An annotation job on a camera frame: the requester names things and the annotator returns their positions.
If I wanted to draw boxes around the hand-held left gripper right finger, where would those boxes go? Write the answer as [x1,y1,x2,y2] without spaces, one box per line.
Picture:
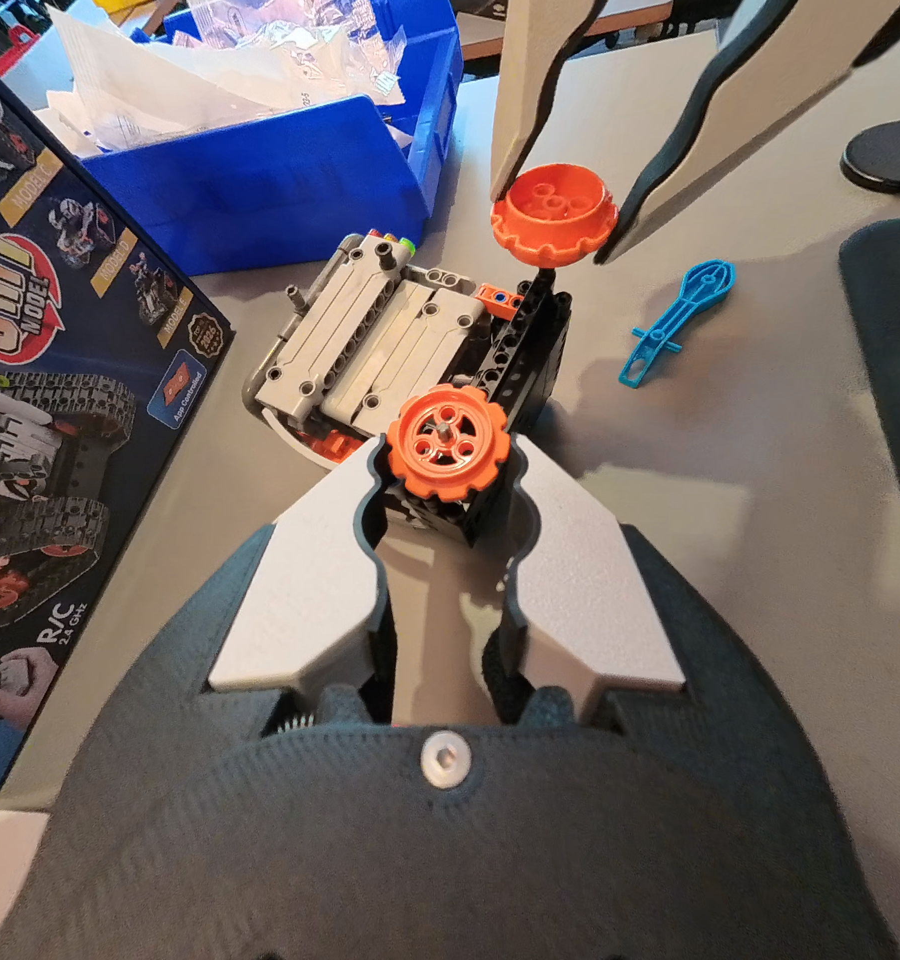
[498,435,689,723]

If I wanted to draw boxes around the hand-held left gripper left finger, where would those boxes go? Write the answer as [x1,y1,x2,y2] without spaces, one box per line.
[208,433,398,711]

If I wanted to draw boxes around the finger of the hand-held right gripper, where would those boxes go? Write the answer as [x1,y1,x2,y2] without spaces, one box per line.
[489,0,610,204]
[592,0,900,266]

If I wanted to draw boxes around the orange sprocket wheel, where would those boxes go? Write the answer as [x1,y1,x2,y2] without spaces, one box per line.
[384,384,512,505]
[489,161,619,269]

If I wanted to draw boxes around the grey building-block robot model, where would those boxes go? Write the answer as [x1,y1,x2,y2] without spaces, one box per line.
[241,231,574,552]

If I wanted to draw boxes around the wooden background desk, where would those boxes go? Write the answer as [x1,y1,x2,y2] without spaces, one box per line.
[456,0,676,63]

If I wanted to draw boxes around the black round-base stand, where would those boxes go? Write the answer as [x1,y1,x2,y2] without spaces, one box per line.
[840,112,900,192]

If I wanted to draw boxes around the blue plastic separator tool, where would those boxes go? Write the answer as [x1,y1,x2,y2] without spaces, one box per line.
[618,258,739,390]

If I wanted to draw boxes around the blue plastic bin with bags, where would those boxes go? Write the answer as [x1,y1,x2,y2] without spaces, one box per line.
[78,0,466,277]

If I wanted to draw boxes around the dark blue robot kit box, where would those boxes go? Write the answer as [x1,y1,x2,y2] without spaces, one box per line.
[0,52,235,800]

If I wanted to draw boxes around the black dimpled chair seat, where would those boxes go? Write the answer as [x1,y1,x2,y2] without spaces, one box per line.
[838,213,900,586]

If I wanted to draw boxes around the clear plastic parts bags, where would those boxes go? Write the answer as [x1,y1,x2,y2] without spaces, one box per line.
[33,0,421,159]

